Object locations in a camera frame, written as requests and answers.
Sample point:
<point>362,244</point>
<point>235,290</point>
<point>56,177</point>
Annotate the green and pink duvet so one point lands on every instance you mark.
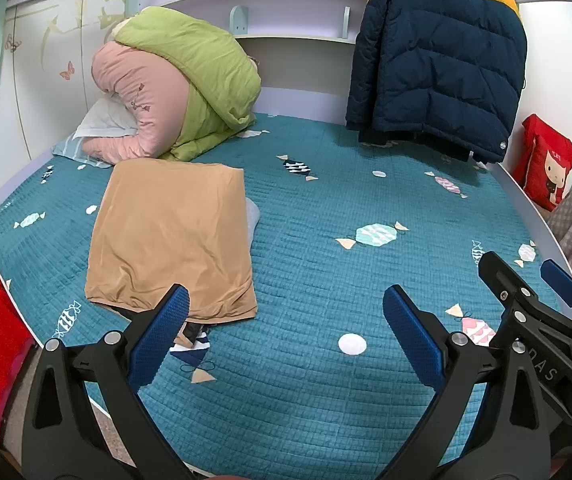
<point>206,75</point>

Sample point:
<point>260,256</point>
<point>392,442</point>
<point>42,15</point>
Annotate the tan jacket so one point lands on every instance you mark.
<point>166,240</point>

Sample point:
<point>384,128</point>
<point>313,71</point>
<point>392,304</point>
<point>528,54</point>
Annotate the red doll print cushion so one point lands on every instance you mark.
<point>541,160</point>

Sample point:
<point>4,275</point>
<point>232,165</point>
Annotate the teal candy print bed blanket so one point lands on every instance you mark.
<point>316,285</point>

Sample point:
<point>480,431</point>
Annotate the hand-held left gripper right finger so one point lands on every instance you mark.
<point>411,340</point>

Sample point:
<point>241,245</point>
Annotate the lavender headboard shelf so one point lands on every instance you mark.
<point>291,20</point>

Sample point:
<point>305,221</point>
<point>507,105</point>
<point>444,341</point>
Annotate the navy and yellow puffer jacket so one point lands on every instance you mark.
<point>431,60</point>

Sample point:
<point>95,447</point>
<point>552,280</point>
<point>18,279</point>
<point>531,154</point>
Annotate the white and blue pillow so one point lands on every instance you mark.
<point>101,120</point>

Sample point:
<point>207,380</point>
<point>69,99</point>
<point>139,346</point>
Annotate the white wardrobe with butterfly decor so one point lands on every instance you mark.
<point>41,85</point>

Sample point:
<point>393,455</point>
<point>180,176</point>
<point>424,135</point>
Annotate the navy and white striped garment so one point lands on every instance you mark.
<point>193,337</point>

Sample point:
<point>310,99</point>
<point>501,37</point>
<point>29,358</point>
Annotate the grey sweater with orange stripe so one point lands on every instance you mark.
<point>252,220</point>

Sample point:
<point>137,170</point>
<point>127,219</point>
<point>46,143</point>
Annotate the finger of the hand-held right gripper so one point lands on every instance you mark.
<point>498,280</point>
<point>561,280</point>

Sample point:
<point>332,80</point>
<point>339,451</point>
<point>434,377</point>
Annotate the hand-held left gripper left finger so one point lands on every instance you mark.
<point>166,330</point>

